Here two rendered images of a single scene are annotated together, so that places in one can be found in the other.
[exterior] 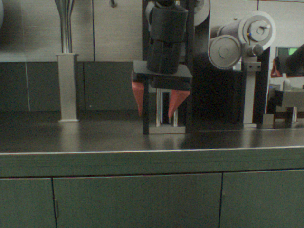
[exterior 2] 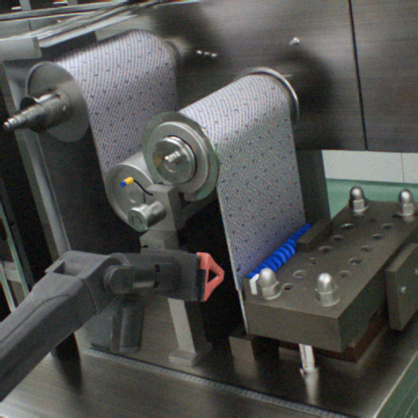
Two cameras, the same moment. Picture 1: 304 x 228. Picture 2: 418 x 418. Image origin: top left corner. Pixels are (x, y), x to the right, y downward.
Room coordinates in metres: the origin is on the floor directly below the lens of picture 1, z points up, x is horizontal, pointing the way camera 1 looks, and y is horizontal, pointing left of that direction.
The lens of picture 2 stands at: (0.21, -1.17, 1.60)
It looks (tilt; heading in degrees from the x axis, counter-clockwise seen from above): 22 degrees down; 43
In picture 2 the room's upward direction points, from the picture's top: 11 degrees counter-clockwise
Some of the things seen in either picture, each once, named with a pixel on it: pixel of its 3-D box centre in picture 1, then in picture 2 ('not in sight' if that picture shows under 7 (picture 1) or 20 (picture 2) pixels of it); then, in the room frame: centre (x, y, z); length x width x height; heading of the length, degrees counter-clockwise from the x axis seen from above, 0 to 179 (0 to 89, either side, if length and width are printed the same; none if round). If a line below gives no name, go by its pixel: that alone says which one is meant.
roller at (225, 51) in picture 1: (214, 52); (176, 168); (1.11, -0.26, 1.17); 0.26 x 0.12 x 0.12; 4
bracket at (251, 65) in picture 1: (249, 85); (172, 277); (0.95, -0.36, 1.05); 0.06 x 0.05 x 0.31; 4
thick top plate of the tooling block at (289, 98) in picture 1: (274, 93); (348, 264); (1.16, -0.56, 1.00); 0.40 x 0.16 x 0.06; 4
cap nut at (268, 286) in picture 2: (286, 84); (267, 282); (0.99, -0.52, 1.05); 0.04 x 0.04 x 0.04
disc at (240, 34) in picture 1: (257, 31); (179, 157); (0.99, -0.39, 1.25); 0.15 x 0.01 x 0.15; 94
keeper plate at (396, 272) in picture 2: not in sight; (406, 286); (1.19, -0.65, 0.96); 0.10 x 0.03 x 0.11; 4
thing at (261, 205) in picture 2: (255, 68); (265, 209); (1.11, -0.44, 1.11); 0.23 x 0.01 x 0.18; 4
